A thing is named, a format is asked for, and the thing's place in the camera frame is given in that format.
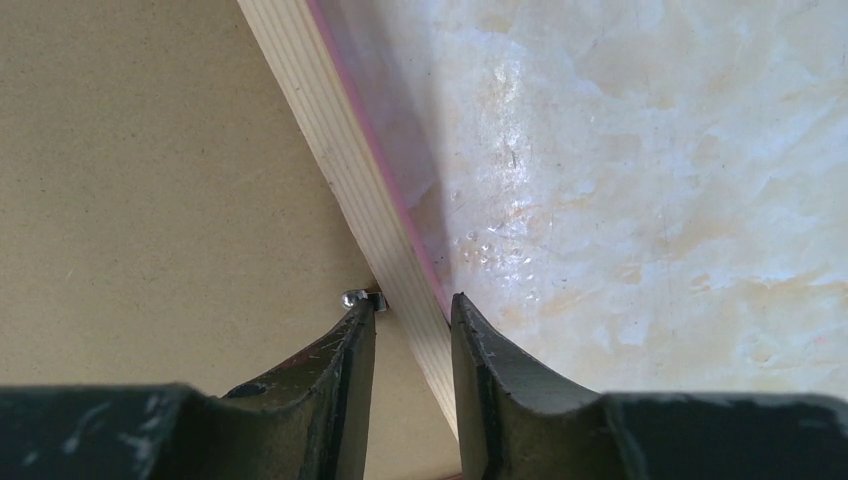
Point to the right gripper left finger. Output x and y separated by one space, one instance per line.
306 418

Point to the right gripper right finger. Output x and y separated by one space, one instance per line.
519 419

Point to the brown cardboard backing board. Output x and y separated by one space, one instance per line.
163 220

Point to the pink wooden picture frame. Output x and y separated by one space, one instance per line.
301 51

